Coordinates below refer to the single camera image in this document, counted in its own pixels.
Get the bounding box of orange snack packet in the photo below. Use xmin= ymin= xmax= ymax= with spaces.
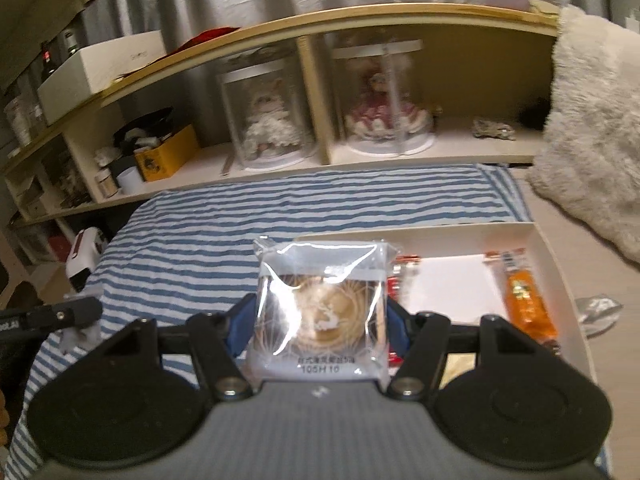
xmin=484 ymin=248 xmax=561 ymax=356

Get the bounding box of clear white mooncake packet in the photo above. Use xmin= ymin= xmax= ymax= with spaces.
xmin=246 ymin=236 xmax=398 ymax=384

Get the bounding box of red white snack packet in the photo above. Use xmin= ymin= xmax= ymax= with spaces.
xmin=386 ymin=255 xmax=422 ymax=368

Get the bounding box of white shallow cardboard box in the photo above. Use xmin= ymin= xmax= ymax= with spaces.
xmin=301 ymin=222 xmax=597 ymax=379

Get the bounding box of blue white striped cloth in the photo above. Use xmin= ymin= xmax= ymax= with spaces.
xmin=0 ymin=161 xmax=534 ymax=480

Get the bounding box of white red device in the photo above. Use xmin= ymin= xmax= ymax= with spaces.
xmin=65 ymin=226 xmax=107 ymax=292

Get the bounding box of silver foil wrapper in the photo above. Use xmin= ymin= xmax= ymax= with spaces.
xmin=575 ymin=295 xmax=624 ymax=338

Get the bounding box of white cup on shelf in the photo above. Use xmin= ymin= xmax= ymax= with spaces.
xmin=116 ymin=167 xmax=144 ymax=195

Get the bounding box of yellow box on shelf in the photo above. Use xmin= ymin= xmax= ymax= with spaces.
xmin=134 ymin=125 xmax=200 ymax=182

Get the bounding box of white dress doll in case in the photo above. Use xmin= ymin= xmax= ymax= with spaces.
xmin=218 ymin=49 xmax=316 ymax=170

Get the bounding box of red dress doll in case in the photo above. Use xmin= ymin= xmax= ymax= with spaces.
xmin=331 ymin=39 xmax=436 ymax=157

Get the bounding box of fluffy white pillow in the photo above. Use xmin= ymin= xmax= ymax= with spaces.
xmin=527 ymin=6 xmax=639 ymax=261

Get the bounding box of white box atop shelf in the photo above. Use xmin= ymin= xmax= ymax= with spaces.
xmin=37 ymin=30 xmax=166 ymax=125

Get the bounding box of wooden headboard shelf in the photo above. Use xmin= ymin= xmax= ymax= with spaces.
xmin=1 ymin=3 xmax=558 ymax=226

